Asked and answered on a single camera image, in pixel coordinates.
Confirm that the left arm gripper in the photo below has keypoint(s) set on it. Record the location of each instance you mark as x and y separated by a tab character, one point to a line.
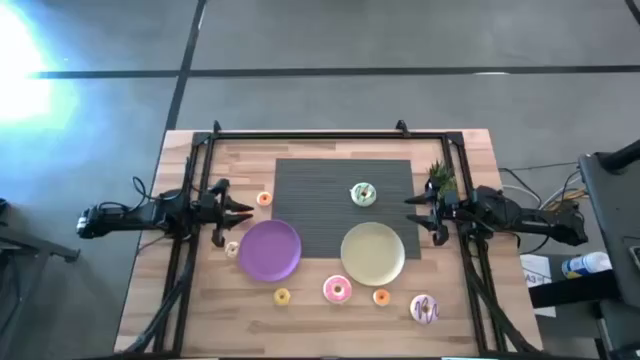
212	209

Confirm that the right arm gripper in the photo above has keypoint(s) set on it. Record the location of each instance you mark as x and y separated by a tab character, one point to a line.
450	215

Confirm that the small white donut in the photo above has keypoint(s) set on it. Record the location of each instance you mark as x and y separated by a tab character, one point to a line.
228	249

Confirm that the large green frosted donut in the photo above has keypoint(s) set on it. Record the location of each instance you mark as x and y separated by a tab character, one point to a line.
357	197

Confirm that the large purple striped donut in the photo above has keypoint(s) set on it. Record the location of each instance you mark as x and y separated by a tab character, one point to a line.
416	309

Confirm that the large pink frosted donut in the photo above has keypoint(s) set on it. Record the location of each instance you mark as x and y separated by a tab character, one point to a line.
328	290

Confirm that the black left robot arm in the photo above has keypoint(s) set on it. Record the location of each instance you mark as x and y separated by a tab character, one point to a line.
125	217

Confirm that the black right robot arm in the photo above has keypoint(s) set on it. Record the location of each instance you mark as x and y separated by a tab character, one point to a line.
525	220

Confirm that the small orange donut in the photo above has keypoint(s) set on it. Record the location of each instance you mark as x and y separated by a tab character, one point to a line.
260	198
376	297

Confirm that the small green potted plant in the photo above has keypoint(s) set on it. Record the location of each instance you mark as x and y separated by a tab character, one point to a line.
442	175

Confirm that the purple plate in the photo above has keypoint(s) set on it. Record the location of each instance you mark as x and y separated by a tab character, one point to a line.
270	250

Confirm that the pale yellow plate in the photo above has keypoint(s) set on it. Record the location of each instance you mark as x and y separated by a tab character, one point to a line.
372	254

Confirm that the dark grey woven placemat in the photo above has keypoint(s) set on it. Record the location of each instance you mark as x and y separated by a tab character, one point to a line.
310	200

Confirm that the small yellow donut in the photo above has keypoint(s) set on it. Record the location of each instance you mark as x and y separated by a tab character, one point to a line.
276	297

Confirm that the white paper sheet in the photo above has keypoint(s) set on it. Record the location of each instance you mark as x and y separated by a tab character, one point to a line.
536	267

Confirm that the white plastic bottle blue label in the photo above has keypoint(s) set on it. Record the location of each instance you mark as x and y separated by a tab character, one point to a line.
585	264

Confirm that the grey black side cart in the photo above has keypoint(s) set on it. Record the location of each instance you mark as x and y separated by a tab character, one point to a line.
610	210

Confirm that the black stand leg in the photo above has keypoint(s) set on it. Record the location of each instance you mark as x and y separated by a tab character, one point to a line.
30	247

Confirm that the black metal table frame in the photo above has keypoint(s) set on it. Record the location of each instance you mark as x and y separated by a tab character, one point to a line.
325	135

